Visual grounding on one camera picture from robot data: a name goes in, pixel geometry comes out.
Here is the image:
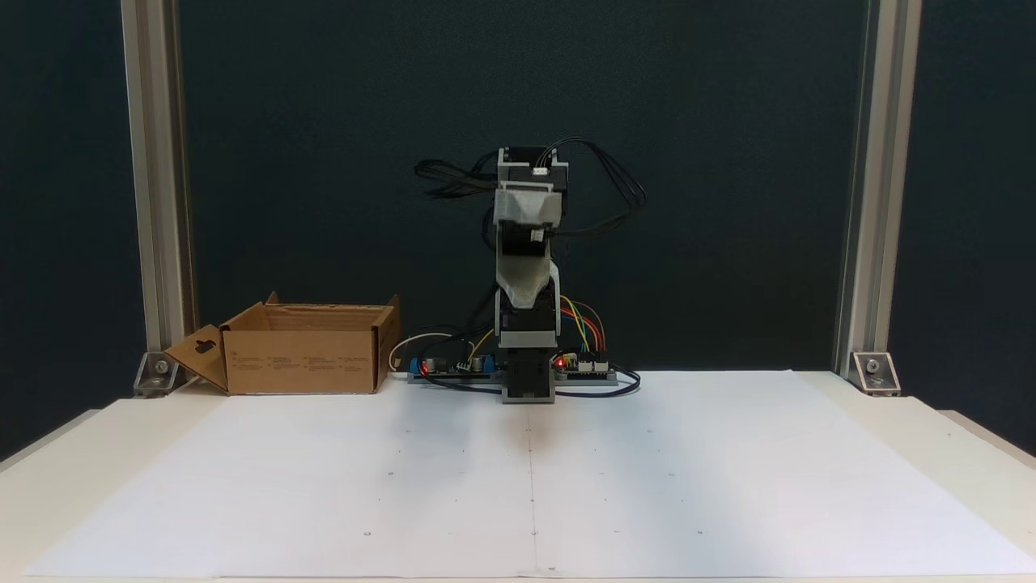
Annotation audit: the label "brown cardboard box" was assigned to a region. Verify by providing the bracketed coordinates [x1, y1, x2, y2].
[165, 292, 402, 397]

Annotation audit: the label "circuit board with jumper wires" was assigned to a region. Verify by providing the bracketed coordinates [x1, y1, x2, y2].
[554, 350, 618, 384]

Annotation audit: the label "black cable loop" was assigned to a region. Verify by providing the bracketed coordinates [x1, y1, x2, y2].
[555, 368, 643, 400]

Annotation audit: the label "black gripper servo cable bundle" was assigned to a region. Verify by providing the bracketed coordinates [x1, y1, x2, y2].
[537, 137, 648, 238]

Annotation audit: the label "blue circuit board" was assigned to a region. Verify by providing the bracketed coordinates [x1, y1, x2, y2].
[408, 351, 504, 384]

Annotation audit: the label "aluminium frame post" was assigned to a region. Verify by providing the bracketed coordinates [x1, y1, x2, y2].
[833, 0, 924, 381]
[121, 0, 197, 359]

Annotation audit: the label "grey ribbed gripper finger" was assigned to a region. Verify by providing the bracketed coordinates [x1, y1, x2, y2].
[495, 254, 561, 311]

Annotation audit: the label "black USB cable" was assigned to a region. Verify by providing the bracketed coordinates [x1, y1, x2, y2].
[407, 371, 504, 396]

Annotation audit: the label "white cable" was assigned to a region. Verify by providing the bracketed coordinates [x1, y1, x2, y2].
[389, 330, 459, 374]

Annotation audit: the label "coloured jumper wires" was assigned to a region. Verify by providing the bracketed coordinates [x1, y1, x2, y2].
[559, 295, 607, 359]

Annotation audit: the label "black arm servo cable bundle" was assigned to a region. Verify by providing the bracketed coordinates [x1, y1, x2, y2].
[414, 152, 503, 200]

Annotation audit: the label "metal corner bracket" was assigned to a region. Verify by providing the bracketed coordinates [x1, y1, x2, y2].
[133, 350, 184, 398]
[849, 350, 902, 398]

